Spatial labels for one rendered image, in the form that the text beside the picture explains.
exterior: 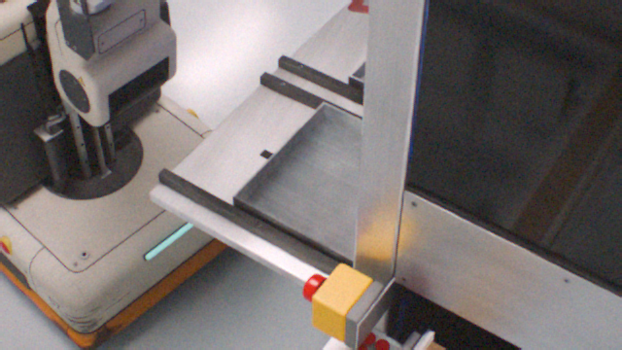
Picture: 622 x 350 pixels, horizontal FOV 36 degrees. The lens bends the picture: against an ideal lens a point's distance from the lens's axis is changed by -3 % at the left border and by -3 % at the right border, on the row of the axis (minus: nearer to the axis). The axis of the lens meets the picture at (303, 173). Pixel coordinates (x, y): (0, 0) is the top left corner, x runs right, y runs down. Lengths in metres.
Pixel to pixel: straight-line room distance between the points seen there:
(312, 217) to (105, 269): 0.84
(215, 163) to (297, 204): 0.17
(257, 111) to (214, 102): 1.30
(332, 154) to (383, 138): 0.52
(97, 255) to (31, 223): 0.20
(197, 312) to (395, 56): 1.57
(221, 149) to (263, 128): 0.09
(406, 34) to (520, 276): 0.34
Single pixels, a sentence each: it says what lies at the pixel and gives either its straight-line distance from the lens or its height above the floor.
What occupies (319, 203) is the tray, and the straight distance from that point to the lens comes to 1.59.
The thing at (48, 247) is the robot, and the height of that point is 0.28.
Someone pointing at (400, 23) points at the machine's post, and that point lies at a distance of 1.02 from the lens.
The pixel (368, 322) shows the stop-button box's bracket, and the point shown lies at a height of 1.00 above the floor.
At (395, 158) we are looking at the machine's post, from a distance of 1.16.
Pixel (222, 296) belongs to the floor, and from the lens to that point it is 2.56.
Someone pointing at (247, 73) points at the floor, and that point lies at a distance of 3.12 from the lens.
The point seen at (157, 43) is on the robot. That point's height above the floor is 0.80.
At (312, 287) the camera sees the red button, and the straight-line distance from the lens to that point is 1.33.
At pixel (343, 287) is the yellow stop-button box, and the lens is 1.31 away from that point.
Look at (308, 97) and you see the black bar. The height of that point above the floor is 0.90.
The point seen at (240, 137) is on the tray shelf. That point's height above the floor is 0.88.
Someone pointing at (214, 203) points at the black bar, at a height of 0.90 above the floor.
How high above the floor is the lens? 2.10
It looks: 48 degrees down
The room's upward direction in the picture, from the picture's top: straight up
